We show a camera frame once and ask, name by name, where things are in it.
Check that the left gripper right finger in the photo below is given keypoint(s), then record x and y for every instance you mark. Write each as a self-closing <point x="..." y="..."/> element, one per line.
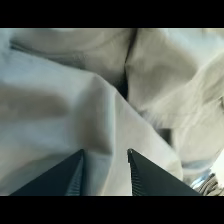
<point x="153" y="181"/>

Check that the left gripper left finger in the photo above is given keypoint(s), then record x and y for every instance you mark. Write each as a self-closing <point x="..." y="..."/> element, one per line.
<point x="63" y="180"/>

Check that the grey shirt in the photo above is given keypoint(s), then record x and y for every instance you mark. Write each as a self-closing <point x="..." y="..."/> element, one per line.
<point x="83" y="93"/>

